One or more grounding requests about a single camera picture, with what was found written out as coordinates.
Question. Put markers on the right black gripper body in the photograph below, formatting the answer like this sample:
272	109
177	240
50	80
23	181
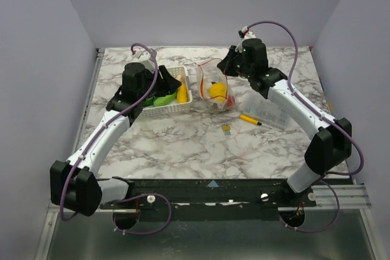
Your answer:
230	59

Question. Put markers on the white perforated plastic basket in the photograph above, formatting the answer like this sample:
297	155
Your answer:
173	107

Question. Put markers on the yellow lemon toy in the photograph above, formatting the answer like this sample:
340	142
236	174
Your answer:
218	90

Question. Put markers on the orange peach toy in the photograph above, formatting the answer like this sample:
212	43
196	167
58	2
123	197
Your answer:
230	103

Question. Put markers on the clear zip bag orange zipper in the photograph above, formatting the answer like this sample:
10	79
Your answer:
207	73

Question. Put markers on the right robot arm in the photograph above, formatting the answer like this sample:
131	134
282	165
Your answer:
329	145

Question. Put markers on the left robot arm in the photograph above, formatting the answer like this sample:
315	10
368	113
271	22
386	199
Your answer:
73	183

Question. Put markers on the light green lettuce toy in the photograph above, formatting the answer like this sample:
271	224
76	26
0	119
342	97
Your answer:
165	100

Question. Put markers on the green bok choy toy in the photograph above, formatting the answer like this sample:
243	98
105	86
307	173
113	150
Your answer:
149	102

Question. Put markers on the clear plastic parts box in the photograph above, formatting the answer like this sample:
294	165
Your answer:
263	110

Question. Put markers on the yellow screwdriver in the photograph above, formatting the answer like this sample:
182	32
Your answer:
249	119

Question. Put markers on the small yellow electronic component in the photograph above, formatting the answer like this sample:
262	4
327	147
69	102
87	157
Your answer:
226	128

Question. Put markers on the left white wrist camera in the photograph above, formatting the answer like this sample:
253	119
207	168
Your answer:
146	59

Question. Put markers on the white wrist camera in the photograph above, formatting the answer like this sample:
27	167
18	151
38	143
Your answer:
246	33
146	59

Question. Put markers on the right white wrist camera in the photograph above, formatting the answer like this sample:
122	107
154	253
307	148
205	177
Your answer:
246	33

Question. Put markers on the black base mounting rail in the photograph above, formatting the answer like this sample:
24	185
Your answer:
212	199

